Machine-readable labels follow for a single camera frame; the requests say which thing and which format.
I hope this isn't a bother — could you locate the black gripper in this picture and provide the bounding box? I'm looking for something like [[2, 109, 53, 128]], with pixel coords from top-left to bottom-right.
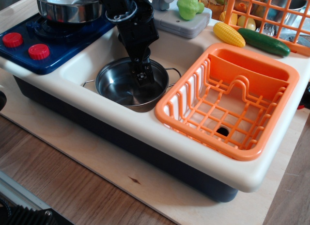
[[99, 0, 159, 87]]

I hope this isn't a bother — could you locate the steel pan with wire handles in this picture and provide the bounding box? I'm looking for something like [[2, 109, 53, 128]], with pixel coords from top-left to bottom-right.
[[82, 57, 182, 113]]

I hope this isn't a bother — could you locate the cream toy sink unit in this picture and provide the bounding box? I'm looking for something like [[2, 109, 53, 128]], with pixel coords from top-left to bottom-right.
[[0, 25, 310, 202]]

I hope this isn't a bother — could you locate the orange plastic drying rack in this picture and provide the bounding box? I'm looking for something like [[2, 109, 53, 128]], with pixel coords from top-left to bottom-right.
[[155, 44, 299, 161]]

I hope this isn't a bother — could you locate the grey toy faucet base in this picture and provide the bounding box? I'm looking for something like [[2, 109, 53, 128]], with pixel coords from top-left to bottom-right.
[[150, 0, 212, 38]]

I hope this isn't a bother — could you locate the green toy broccoli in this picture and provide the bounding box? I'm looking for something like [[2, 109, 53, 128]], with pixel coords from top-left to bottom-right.
[[177, 0, 205, 20]]

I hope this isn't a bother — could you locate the steel pot on stove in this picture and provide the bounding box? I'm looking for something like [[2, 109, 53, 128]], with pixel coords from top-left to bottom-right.
[[36, 0, 103, 24]]

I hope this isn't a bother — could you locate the yellow toy corn front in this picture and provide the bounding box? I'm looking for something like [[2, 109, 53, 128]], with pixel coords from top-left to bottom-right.
[[213, 22, 246, 48]]

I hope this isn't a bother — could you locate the yellow toy corn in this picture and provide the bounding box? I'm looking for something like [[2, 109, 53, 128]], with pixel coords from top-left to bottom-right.
[[213, 22, 246, 48], [219, 11, 238, 25]]

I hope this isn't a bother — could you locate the yellow toy corn back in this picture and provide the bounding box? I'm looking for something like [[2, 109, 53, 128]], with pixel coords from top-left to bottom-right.
[[219, 11, 238, 25]]

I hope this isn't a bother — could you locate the red stove knob right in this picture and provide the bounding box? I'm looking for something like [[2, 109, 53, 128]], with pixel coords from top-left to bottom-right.
[[28, 44, 50, 60]]

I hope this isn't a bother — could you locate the red stove knob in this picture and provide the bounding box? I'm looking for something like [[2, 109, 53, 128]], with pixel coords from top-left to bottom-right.
[[28, 44, 50, 60], [2, 32, 24, 48]]

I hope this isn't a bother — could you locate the blue toy stove top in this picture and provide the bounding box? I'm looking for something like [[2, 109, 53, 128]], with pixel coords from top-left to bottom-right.
[[0, 14, 113, 75]]

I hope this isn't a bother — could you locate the green toy cucumber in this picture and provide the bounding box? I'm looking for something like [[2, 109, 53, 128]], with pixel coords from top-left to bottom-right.
[[238, 28, 291, 57]]

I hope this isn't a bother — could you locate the yellow toy lemon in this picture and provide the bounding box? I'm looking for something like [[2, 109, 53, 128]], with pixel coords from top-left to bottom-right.
[[237, 16, 256, 31]]

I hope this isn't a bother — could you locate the red stove knob left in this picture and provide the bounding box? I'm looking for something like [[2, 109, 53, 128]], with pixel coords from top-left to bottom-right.
[[2, 32, 24, 48]]

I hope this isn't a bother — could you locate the light wooden board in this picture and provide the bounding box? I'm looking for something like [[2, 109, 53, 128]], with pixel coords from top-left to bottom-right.
[[0, 67, 310, 225]]

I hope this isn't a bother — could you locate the steel pot in basket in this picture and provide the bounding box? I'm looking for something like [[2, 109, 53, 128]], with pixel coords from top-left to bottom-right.
[[250, 0, 308, 25]]

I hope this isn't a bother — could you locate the orange grid basket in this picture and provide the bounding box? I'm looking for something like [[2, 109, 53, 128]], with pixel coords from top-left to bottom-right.
[[225, 0, 310, 57]]

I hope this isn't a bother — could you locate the black bracket with screw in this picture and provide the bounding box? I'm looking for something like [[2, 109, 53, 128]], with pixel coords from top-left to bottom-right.
[[9, 205, 73, 225]]

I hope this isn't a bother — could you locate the black braided cable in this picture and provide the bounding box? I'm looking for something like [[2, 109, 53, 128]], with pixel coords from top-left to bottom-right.
[[0, 197, 12, 225]]

